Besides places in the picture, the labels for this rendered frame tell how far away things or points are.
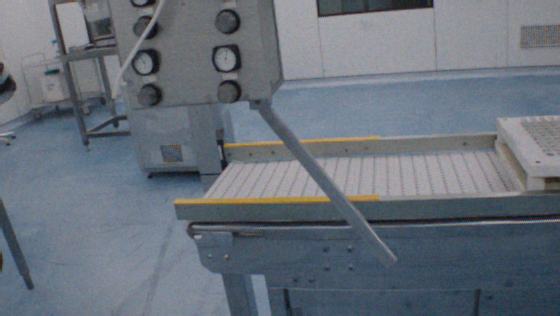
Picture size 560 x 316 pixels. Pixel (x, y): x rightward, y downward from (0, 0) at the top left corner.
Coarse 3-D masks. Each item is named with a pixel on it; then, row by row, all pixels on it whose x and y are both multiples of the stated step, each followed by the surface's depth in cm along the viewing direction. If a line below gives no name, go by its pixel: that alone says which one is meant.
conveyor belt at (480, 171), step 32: (288, 160) 98; (320, 160) 96; (352, 160) 93; (384, 160) 91; (416, 160) 89; (448, 160) 87; (480, 160) 85; (224, 192) 87; (256, 192) 85; (288, 192) 83; (320, 192) 81; (352, 192) 80; (384, 192) 78; (416, 192) 76; (448, 192) 75
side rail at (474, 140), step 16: (304, 144) 96; (320, 144) 96; (336, 144) 95; (352, 144) 94; (368, 144) 93; (384, 144) 93; (400, 144) 92; (416, 144) 91; (432, 144) 91; (448, 144) 90; (464, 144) 89; (480, 144) 88
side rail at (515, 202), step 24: (480, 192) 66; (504, 192) 65; (528, 192) 64; (552, 192) 62; (192, 216) 76; (216, 216) 75; (240, 216) 74; (264, 216) 73; (288, 216) 72; (312, 216) 71; (336, 216) 71; (384, 216) 69; (408, 216) 68; (432, 216) 67; (456, 216) 66
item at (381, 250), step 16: (272, 112) 67; (272, 128) 68; (288, 128) 66; (288, 144) 66; (304, 160) 65; (320, 176) 63; (336, 192) 62; (352, 208) 61; (352, 224) 62; (368, 224) 60; (368, 240) 60; (384, 256) 59
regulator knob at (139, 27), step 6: (144, 12) 61; (150, 12) 61; (144, 18) 61; (150, 18) 61; (138, 24) 60; (144, 24) 60; (156, 24) 61; (132, 30) 60; (138, 30) 60; (144, 30) 60; (156, 30) 62; (138, 36) 60; (150, 36) 62
